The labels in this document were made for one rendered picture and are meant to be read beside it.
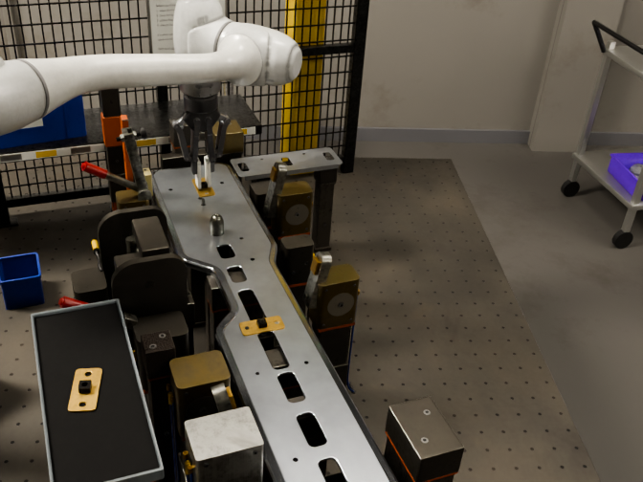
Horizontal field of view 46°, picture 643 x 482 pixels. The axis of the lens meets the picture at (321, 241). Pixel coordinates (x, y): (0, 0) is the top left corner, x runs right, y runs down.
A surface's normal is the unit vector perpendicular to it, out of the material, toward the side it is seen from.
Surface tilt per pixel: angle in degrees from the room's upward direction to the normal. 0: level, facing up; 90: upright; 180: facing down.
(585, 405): 0
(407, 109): 90
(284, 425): 0
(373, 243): 0
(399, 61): 90
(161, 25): 90
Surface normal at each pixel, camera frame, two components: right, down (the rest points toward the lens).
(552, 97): 0.08, 0.56
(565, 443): 0.06, -0.83
